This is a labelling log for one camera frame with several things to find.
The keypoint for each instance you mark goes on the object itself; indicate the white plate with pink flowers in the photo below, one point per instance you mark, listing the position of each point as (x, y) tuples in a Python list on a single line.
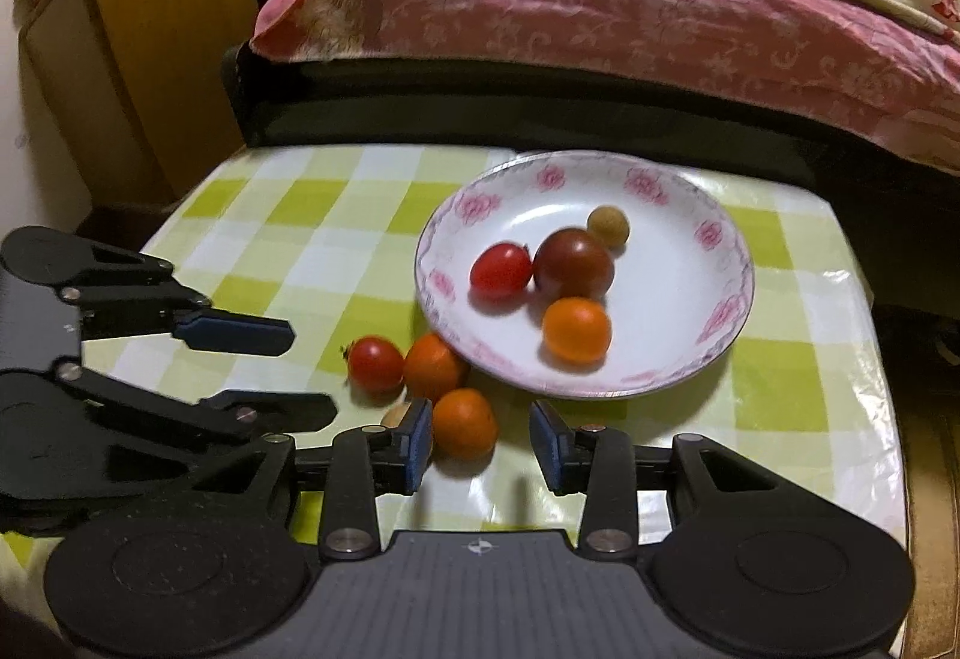
[(675, 299)]

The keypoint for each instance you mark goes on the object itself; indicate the orange cherry tomato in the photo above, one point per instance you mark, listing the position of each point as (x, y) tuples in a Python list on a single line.
[(433, 366), (466, 424), (576, 330)]

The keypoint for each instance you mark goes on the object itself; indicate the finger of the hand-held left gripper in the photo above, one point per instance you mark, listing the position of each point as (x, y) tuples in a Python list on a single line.
[(225, 331), (289, 410)]

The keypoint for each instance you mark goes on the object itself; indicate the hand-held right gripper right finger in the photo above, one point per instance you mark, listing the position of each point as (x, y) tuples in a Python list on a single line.
[(546, 449)]

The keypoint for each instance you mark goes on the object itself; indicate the pink floral bedsheet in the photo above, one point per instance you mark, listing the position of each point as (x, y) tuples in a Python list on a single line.
[(600, 14)]

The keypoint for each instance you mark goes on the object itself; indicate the green checkered tablecloth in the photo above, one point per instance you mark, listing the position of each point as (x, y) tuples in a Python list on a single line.
[(300, 231)]

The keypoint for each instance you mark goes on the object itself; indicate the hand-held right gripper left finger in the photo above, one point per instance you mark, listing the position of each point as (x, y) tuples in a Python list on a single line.
[(418, 443)]

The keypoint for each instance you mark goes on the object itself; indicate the small tan round fruit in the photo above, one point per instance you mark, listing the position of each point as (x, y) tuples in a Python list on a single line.
[(395, 415)]

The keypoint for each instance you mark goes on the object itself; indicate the small yellow-brown round fruit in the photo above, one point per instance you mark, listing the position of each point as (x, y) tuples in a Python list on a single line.
[(608, 226)]

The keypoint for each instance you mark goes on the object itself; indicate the dark purple tomato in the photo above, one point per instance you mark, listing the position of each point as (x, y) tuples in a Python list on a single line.
[(574, 263)]

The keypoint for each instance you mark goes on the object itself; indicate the wooden nightstand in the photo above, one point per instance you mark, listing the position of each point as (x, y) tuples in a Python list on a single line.
[(150, 66)]

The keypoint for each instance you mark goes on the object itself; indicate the red cherry tomato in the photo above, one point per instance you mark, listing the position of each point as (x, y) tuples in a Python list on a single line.
[(375, 365), (501, 269)]

